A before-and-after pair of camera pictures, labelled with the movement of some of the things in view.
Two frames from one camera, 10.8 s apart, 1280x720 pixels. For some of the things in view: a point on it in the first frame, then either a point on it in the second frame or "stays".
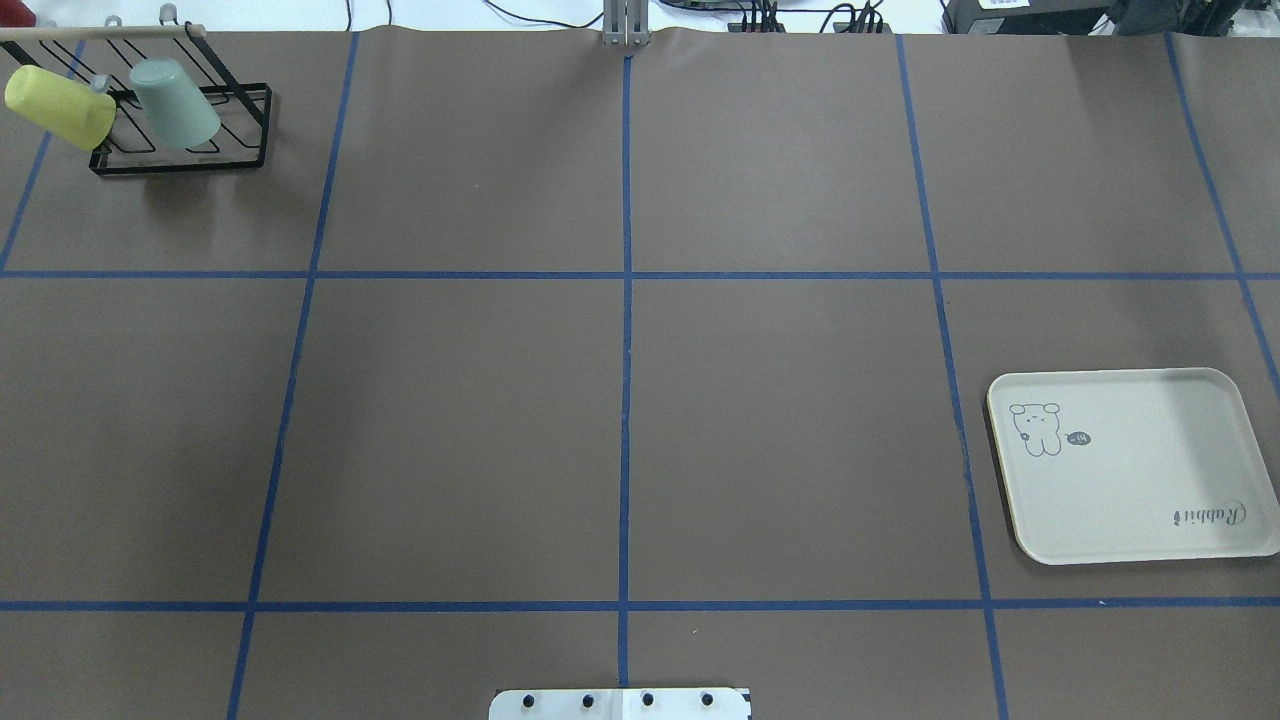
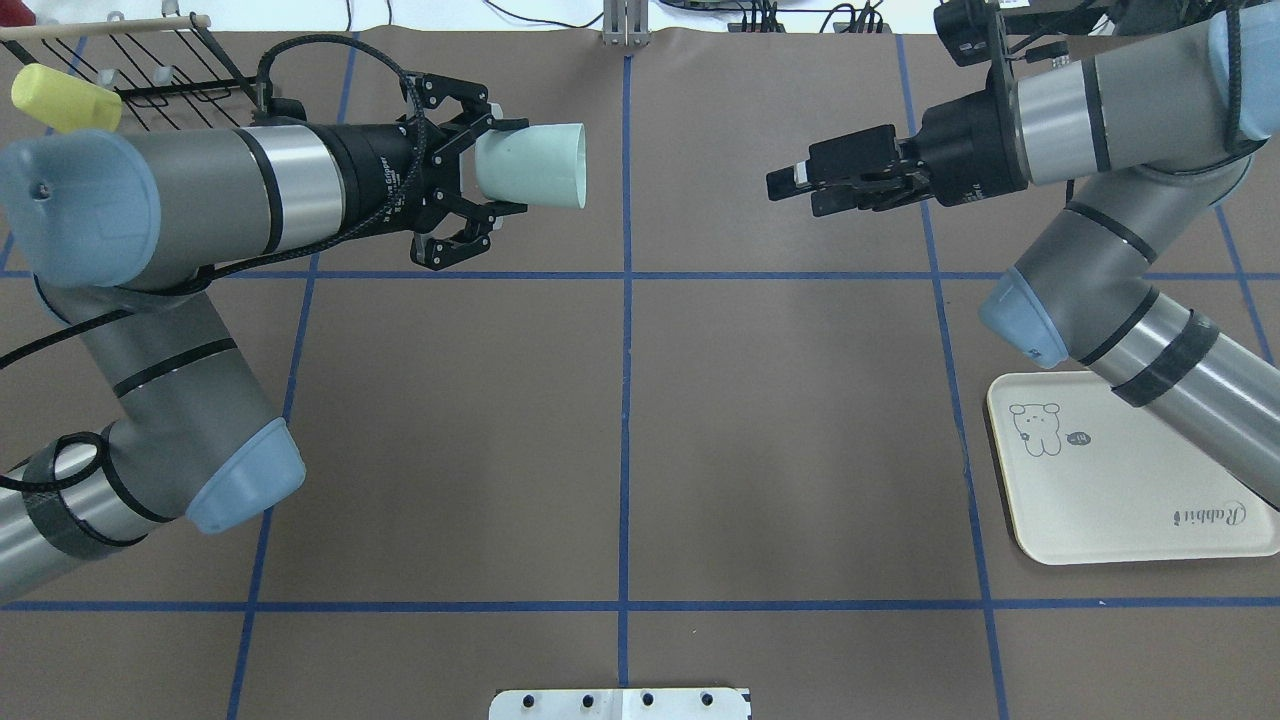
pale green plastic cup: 179,114 → 543,165
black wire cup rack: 176,109 stays
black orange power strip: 838,27 stays
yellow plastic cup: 71,110 stays
